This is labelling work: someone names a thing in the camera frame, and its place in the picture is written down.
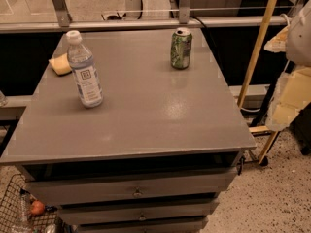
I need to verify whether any bottom grey drawer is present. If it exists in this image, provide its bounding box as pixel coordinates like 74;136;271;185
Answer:
78;216;208;233

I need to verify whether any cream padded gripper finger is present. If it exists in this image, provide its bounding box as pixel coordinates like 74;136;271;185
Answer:
265;65;311;131

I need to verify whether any wooden easel frame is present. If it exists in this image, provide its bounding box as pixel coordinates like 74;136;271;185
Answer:
237;0;280;165

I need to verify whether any green soda can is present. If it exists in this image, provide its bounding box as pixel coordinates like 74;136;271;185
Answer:
170;27;192;70

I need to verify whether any red apple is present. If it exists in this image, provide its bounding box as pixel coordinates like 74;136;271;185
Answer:
30;200;45;216

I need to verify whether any top grey drawer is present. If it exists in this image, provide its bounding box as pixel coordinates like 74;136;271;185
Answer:
27;168;236;205

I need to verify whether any grey drawer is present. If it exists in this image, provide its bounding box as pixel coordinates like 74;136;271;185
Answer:
78;216;208;233
58;198;219;225
27;168;236;205

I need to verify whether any black wire basket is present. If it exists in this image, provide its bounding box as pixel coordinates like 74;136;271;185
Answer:
0;174;64;233

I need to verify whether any yellow sponge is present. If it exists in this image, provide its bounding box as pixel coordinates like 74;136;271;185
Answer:
49;53;72;76

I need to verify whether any clear plastic water bottle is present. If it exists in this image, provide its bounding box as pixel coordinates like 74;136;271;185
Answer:
66;30;103;108

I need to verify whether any grey drawer cabinet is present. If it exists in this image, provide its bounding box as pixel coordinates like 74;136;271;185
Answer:
0;28;258;233

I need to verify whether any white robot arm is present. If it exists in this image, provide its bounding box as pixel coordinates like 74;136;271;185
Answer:
264;0;311;131

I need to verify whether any middle grey drawer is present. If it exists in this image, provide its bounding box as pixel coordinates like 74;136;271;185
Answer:
58;198;219;225

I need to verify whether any metal window railing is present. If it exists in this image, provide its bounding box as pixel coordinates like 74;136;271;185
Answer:
0;0;311;34

